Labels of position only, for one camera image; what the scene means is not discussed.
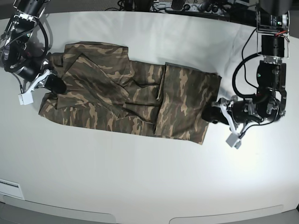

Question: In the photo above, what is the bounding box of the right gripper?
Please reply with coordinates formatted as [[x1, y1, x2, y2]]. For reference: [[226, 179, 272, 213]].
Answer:
[[14, 59, 66, 94]]

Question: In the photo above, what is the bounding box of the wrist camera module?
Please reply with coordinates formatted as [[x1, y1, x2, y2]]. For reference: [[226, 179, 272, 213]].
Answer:
[[226, 133, 242, 149], [18, 92, 34, 105]]

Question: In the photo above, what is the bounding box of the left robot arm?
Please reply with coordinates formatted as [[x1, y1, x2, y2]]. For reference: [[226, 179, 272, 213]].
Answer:
[[202, 0, 293, 137]]

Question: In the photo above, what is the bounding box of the background cables and equipment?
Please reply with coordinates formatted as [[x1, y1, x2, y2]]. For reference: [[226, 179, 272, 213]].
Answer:
[[105, 0, 257, 26]]

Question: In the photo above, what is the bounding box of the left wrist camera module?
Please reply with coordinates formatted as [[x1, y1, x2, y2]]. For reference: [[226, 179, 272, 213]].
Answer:
[[226, 133, 242, 149]]

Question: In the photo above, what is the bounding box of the camouflage T-shirt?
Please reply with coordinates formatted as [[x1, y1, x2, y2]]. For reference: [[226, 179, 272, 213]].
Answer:
[[39, 42, 221, 144]]

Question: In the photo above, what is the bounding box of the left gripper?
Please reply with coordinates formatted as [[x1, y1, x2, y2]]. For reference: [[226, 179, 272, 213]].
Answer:
[[201, 96, 259, 134]]

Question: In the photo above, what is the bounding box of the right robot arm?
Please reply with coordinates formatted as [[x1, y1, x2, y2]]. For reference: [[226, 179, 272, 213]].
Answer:
[[0, 0, 66, 94]]

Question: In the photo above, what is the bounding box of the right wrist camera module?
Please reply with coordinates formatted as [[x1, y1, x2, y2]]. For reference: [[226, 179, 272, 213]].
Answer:
[[18, 92, 34, 105]]

